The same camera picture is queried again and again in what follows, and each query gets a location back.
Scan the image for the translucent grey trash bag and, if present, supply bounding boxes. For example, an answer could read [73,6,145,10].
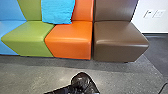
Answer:
[70,71,101,94]

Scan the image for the orange sofa seat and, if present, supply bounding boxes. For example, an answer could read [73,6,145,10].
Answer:
[44,0,95,61]

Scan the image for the brown sofa seat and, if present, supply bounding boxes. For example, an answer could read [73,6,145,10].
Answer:
[92,0,150,64]

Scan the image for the blue square cushion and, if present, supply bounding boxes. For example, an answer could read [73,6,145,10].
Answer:
[40,0,76,26]

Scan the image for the green sofa seat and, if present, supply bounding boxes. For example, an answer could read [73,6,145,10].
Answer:
[0,0,56,59]

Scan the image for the blue sofa seat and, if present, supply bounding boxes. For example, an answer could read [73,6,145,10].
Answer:
[0,0,26,56]

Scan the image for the white wall outlet plate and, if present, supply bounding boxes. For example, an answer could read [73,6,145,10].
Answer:
[154,9,167,19]
[143,9,155,20]

